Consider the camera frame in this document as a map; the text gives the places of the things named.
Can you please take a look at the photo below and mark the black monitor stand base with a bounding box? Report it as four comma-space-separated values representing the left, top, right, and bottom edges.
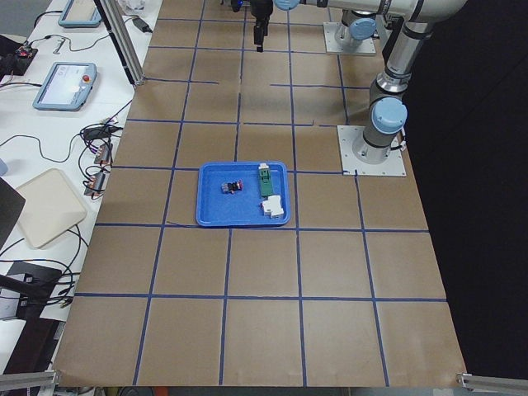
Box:
1, 261, 62, 320

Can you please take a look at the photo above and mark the green terminal block module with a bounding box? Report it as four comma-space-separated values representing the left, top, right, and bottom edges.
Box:
258, 163, 274, 198

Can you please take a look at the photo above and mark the blue plastic tray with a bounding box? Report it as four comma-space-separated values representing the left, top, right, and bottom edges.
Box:
196, 161, 291, 228

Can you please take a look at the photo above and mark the red emergency push button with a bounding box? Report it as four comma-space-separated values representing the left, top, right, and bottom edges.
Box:
221, 180, 243, 194

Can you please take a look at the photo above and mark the blue teach pendant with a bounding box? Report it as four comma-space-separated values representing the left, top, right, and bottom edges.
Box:
32, 62, 97, 111
58, 0, 101, 28

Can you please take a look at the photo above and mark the beige plastic tray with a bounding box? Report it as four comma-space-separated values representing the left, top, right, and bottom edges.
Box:
16, 168, 87, 248

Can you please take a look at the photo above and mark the far blue teach pendant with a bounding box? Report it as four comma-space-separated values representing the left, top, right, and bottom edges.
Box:
58, 0, 101, 28

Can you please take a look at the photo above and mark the black power adapter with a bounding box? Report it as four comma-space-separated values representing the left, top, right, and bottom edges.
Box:
132, 17, 153, 33

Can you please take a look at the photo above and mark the grey usb hub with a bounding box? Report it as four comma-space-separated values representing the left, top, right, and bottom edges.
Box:
84, 171, 106, 199

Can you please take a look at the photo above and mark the aluminium frame post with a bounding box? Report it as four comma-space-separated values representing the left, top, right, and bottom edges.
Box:
94, 0, 145, 87

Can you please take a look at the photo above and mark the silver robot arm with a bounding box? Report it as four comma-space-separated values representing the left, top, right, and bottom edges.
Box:
230, 1, 378, 56
353, 1, 465, 165

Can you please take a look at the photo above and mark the black laptop corner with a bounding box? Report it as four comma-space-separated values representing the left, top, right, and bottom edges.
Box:
0, 178, 26, 247

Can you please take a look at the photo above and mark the near blue teach pendant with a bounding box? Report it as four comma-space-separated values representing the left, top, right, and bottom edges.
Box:
32, 62, 97, 111

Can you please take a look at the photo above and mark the white circuit breaker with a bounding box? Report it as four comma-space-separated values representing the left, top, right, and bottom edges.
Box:
261, 195, 285, 219

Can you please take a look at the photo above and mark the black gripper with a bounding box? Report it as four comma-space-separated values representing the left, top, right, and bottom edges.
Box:
249, 0, 273, 53

